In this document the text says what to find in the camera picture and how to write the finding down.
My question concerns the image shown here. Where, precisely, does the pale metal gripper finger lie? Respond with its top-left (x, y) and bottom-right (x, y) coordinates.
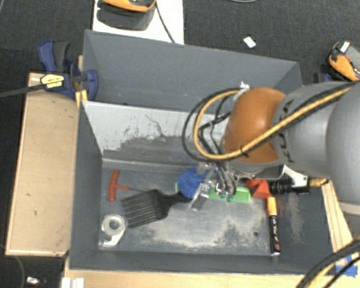
top-left (189, 183), bottom-right (211, 213)

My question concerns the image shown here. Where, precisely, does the blue crumpled ball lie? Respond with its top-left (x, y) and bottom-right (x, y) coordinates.
top-left (175, 166), bottom-right (206, 202)

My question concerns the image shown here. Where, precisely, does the green ridged plastic piece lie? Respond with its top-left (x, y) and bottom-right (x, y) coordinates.
top-left (207, 181), bottom-right (254, 205)

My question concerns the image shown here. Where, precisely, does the orange-red triangular piece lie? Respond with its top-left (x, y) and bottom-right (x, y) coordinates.
top-left (243, 177), bottom-right (273, 201)

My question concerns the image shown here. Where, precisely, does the orange and black marker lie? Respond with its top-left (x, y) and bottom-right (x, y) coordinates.
top-left (260, 195), bottom-right (287, 257)

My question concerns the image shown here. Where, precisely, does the grey metal bin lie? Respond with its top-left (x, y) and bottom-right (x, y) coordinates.
top-left (61, 28), bottom-right (354, 288)

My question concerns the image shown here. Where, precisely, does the pale wood flat board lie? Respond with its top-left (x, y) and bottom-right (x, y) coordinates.
top-left (4, 71), bottom-right (88, 262)

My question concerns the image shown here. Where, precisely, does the black cylinder on white bracket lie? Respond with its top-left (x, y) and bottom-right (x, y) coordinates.
top-left (269, 163), bottom-right (313, 199)

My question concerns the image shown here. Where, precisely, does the red T-handle tool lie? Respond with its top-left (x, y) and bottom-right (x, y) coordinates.
top-left (107, 169), bottom-right (133, 204)

